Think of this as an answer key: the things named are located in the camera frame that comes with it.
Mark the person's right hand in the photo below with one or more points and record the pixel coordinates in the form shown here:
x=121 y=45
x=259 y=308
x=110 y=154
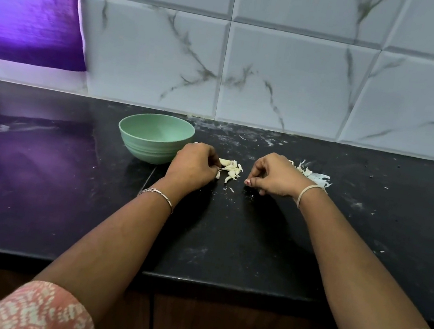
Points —
x=280 y=176

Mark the person's left hand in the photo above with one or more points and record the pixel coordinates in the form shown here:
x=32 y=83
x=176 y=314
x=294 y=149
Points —
x=192 y=167

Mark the garlic clove cluster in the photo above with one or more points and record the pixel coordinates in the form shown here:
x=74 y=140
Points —
x=230 y=169

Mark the mint green bowl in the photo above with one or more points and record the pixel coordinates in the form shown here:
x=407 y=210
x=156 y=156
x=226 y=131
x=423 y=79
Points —
x=155 y=137

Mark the person's right forearm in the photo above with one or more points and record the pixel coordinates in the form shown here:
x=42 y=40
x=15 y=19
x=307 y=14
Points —
x=364 y=270

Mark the person's left forearm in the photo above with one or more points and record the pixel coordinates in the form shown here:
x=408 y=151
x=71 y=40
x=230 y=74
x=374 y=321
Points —
x=107 y=248

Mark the pile of white garlic peels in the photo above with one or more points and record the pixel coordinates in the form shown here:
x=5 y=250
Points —
x=314 y=175

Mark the pink patterned left sleeve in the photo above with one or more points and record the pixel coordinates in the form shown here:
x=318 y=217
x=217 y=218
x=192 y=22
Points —
x=37 y=310

